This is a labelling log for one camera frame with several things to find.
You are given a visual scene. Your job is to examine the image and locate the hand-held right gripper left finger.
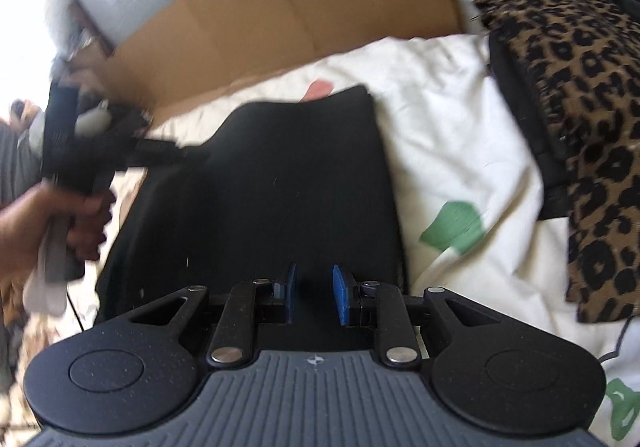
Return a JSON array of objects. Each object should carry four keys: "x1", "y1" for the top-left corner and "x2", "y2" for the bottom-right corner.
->
[{"x1": 130, "y1": 262, "x2": 297, "y2": 369}]

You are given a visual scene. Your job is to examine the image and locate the leopard print garment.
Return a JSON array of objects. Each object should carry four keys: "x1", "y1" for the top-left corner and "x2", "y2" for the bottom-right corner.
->
[{"x1": 471, "y1": 0, "x2": 640, "y2": 326}]

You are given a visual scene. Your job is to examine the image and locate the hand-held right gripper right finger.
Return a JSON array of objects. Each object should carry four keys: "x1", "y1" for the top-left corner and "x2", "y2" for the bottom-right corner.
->
[{"x1": 332, "y1": 264, "x2": 497, "y2": 369}]

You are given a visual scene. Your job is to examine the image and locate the flat cardboard sheet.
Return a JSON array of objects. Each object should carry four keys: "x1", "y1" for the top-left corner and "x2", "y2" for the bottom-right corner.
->
[{"x1": 67, "y1": 0, "x2": 475, "y2": 114}]

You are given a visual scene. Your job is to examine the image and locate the black folded cloth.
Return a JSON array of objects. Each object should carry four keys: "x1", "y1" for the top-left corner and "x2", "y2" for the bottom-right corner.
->
[{"x1": 486, "y1": 24, "x2": 575, "y2": 224}]

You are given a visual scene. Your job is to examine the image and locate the cream bear print bed sheet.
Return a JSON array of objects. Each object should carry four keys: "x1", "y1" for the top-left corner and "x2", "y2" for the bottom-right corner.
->
[{"x1": 20, "y1": 34, "x2": 640, "y2": 447}]

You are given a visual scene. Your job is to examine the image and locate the black garment with white logo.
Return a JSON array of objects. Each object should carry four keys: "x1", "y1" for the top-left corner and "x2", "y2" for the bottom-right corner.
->
[{"x1": 94, "y1": 84, "x2": 417, "y2": 328}]

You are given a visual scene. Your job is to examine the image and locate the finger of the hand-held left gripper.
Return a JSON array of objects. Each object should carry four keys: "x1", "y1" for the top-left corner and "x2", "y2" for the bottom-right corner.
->
[{"x1": 129, "y1": 138, "x2": 212, "y2": 169}]

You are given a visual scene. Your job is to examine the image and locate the person's left hand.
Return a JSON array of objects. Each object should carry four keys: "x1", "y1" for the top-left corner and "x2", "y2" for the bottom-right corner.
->
[{"x1": 0, "y1": 186, "x2": 117, "y2": 299}]

